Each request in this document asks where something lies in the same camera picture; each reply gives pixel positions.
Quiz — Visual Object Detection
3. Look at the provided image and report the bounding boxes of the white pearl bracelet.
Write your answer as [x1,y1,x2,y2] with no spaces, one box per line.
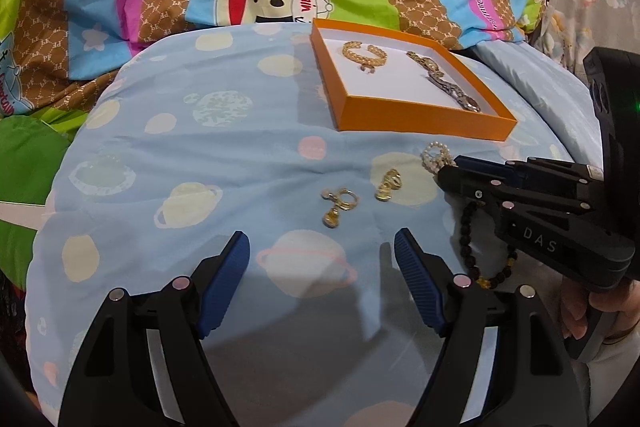
[420,141,458,176]

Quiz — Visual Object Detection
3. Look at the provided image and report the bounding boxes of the black bead bracelet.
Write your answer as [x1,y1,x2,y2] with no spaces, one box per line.
[456,198,520,291]

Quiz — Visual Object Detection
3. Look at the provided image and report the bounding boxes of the gold dial wristwatch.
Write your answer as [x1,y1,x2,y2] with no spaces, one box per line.
[406,51,482,113]

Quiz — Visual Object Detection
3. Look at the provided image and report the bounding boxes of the gold chain bracelet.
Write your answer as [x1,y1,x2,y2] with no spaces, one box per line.
[342,40,388,73]

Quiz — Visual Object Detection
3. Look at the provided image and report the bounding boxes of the orange jewelry box tray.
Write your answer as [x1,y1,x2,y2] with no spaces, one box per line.
[310,18,518,142]

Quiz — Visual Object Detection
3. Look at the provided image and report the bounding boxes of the right hand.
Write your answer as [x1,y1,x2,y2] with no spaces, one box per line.
[560,277,640,341]

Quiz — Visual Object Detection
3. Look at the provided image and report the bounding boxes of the gold clip earring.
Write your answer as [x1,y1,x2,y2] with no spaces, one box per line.
[375,169,402,202]

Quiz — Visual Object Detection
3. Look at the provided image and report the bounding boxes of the light blue folded blanket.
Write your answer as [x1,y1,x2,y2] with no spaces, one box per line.
[471,41,603,168]

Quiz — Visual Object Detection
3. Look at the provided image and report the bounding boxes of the gold hoop drop earring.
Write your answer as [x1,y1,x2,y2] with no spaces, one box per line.
[321,187,359,229]

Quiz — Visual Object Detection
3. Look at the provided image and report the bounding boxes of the floral grey curtain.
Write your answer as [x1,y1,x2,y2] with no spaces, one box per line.
[534,0,639,81]

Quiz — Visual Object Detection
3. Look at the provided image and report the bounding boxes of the blue planet print bedsheet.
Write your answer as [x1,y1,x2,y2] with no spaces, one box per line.
[26,23,574,426]

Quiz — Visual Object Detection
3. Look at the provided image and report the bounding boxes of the green cloth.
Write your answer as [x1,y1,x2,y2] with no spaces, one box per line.
[1,116,70,289]

